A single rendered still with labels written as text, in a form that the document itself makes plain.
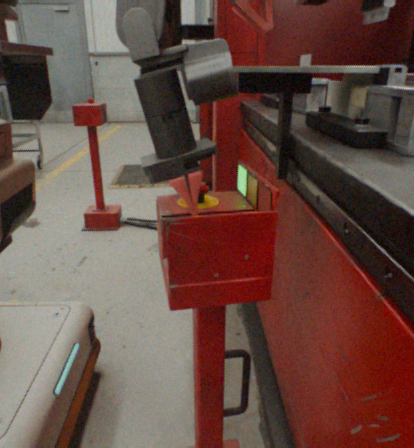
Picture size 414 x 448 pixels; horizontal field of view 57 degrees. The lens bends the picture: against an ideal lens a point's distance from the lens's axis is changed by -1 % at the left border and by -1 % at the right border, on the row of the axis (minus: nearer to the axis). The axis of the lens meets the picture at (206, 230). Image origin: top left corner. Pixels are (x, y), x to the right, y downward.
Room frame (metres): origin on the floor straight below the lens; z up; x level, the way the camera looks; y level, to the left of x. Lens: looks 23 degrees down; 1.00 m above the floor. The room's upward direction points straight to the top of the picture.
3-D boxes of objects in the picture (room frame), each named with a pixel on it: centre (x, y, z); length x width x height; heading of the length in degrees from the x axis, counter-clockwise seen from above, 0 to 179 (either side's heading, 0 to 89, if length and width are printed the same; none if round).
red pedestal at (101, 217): (2.43, 0.71, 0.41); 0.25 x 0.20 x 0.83; 92
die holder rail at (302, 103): (1.37, -0.30, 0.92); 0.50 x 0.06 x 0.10; 2
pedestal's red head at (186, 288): (0.59, 0.00, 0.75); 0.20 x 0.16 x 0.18; 11
